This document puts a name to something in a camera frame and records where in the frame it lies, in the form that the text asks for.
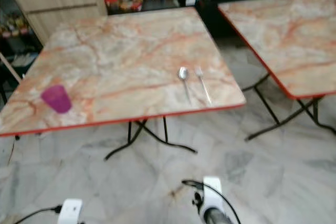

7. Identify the purple plastic cup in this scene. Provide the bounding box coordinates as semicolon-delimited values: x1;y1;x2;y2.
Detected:
40;84;72;114

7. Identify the marble pattern folding table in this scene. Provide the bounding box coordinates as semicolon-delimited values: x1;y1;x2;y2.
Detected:
218;0;336;142
0;7;247;162

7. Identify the light wooden cabinet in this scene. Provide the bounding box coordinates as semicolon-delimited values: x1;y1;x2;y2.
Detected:
10;0;108;45

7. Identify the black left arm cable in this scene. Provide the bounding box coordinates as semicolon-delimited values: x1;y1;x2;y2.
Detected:
13;206;62;224

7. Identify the silver metal spoon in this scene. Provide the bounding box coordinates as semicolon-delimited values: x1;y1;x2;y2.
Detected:
178;67;193;104

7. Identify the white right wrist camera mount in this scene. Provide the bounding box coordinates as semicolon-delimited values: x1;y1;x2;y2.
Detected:
202;177;223;217

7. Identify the silver metal fork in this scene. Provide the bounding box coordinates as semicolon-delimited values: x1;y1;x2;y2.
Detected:
194;66;212;105

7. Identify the black open shelf rack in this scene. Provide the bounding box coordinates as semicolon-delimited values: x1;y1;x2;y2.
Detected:
0;0;44;80

